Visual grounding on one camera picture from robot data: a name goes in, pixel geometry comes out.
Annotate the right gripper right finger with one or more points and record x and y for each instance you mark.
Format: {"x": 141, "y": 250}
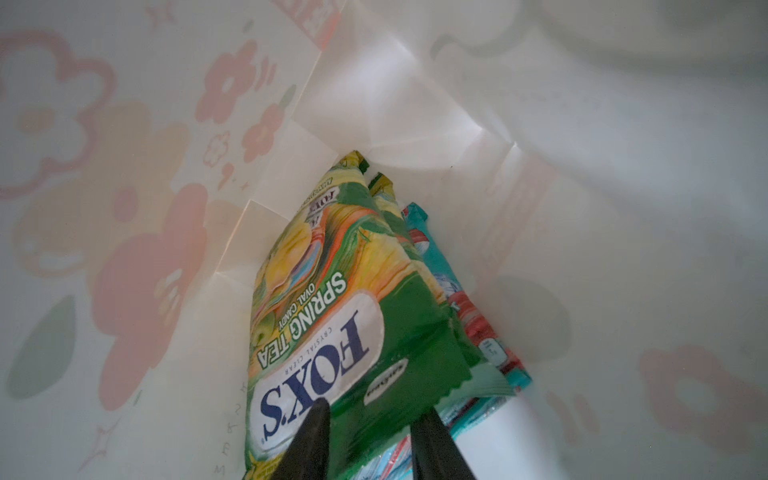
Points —
{"x": 435, "y": 455}

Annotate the white floral paper bag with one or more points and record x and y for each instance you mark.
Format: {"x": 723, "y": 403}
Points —
{"x": 595, "y": 172}

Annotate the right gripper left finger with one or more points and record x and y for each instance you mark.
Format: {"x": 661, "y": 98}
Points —
{"x": 307, "y": 457}

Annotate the green spring tea candy bag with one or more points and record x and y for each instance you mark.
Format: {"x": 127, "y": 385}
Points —
{"x": 342, "y": 312}

